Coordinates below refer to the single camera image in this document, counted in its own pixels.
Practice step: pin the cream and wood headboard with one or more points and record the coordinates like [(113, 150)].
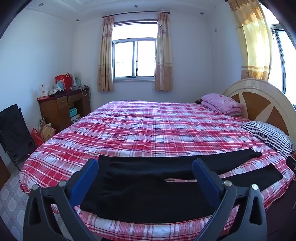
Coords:
[(256, 104)]

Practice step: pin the brown wooden desk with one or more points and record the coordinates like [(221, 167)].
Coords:
[(53, 109)]

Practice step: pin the white printed carton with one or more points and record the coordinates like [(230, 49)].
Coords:
[(43, 90)]

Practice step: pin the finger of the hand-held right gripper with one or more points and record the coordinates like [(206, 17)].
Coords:
[(291, 165)]

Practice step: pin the pink folded blanket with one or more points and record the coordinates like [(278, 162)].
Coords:
[(219, 102)]

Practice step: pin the teal paper bag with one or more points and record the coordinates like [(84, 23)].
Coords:
[(77, 81)]

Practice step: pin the black pants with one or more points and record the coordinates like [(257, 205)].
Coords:
[(143, 185)]

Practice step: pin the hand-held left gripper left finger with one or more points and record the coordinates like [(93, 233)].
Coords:
[(89, 176)]

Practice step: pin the red plastic bag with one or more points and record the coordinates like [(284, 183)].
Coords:
[(36, 138)]

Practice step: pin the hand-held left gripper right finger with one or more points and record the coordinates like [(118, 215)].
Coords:
[(204, 176)]

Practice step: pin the beige floral curtain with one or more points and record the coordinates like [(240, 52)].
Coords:
[(105, 58), (163, 58)]

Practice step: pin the large side window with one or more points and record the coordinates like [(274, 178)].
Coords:
[(283, 58)]

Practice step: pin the black folding chair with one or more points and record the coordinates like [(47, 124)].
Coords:
[(13, 134)]

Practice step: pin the yellow patterned curtain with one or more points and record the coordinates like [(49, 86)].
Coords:
[(252, 41)]

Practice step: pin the patterned shopping bag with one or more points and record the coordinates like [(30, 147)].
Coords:
[(47, 132)]

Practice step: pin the striped pillow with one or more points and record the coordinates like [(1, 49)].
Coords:
[(268, 134)]

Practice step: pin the black curtain rod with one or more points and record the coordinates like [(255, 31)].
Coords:
[(138, 14)]

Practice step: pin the small sliding window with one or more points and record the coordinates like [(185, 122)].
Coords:
[(135, 58)]

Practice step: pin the red plaid bed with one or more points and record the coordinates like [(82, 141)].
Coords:
[(150, 129)]

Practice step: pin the brown wooden panel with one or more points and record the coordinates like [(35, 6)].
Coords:
[(3, 173)]

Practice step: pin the red gift bag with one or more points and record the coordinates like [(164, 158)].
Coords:
[(66, 81)]

